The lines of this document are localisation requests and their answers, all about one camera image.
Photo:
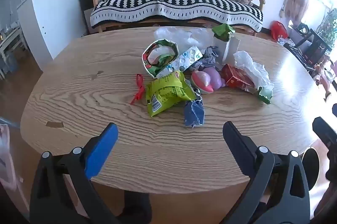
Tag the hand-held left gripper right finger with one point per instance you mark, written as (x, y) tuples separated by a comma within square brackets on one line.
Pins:
[(237, 146)]

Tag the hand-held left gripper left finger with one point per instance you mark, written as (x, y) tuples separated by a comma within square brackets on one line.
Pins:
[(101, 153)]

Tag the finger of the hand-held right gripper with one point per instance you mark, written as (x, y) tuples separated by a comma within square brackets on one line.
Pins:
[(335, 110), (325, 131)]

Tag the small green carton scrap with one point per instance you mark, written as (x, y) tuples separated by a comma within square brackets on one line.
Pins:
[(264, 96)]

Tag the red plastic strip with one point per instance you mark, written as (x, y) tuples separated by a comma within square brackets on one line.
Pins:
[(137, 97)]

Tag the red carton box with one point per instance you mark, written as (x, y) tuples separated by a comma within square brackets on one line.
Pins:
[(235, 76)]

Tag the pink purple soft toy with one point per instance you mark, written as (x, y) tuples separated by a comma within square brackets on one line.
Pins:
[(202, 81)]

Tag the grey printed paper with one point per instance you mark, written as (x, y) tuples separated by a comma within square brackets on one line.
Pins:
[(208, 65)]

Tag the green snack bag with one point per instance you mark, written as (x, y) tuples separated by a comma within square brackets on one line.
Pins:
[(168, 89)]

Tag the blue white paper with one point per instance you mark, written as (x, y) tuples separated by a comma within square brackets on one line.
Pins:
[(211, 52)]

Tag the white blue blister pack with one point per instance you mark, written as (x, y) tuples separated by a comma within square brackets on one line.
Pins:
[(184, 58)]

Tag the clear plastic bag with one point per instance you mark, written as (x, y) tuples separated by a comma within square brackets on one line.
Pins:
[(168, 34)]

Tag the red ride-on toy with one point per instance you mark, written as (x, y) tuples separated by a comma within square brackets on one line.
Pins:
[(326, 79)]

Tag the black chair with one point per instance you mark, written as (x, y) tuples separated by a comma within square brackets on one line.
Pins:
[(313, 42)]

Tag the green plant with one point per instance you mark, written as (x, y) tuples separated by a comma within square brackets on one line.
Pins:
[(329, 26)]

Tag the red bag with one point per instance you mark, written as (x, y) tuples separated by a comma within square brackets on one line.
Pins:
[(278, 30)]

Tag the hanging ornament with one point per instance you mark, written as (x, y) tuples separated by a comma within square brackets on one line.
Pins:
[(282, 12)]

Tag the cardboard sheet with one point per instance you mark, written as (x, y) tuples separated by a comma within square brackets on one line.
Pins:
[(88, 21)]

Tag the white cabinet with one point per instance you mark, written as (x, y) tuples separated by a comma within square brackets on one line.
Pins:
[(52, 18)]

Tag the white side table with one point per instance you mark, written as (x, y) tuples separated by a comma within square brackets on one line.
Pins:
[(10, 39)]

